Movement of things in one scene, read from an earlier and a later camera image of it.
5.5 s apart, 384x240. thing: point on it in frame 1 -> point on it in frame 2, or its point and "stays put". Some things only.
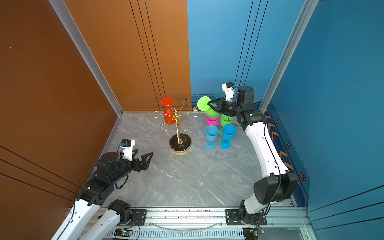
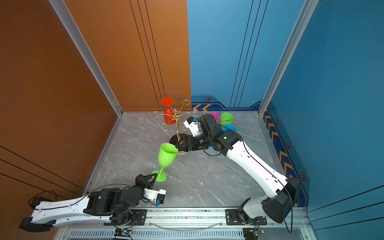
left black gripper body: x=135 y=165 -> x=142 y=184
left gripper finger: x=136 y=151 -> x=151 y=175
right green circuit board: x=252 y=233 stays put
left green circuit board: x=123 y=232 stays put
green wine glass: x=225 y=120 stays put
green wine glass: x=202 y=105 -> x=167 y=154
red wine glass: x=169 y=117 stays put
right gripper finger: x=217 y=101 -> x=184 y=139
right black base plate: x=233 y=218 stays put
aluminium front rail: x=211 y=224 stays put
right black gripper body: x=229 y=108 -> x=198 y=142
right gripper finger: x=216 y=108 -> x=183 y=146
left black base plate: x=138 y=217 stays put
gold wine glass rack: x=179 y=143 stays put
